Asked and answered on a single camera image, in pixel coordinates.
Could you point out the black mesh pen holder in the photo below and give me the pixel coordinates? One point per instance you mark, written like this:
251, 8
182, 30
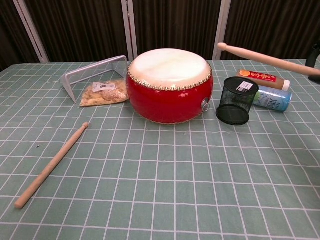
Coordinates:
237, 102

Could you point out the green checked tablecloth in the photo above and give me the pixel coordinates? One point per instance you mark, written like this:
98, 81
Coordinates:
160, 175

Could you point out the grey metal mesh shelf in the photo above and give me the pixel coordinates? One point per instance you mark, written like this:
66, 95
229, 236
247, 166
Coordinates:
68, 85

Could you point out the red drum white skin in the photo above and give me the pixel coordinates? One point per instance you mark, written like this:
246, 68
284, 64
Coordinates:
167, 92

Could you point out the brown bottle red label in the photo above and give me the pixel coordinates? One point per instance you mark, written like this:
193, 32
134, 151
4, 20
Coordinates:
260, 76

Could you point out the wooden drumstick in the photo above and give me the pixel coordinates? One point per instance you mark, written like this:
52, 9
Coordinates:
262, 57
52, 163

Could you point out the white partition frame post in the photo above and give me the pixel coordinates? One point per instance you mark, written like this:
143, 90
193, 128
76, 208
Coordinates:
33, 32
221, 27
130, 30

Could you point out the light blue drink can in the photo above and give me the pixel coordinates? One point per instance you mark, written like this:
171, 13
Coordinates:
275, 100

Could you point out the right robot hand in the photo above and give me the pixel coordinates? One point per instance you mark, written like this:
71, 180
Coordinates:
312, 56

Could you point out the clear bag of snacks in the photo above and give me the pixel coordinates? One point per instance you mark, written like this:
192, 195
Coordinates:
105, 93

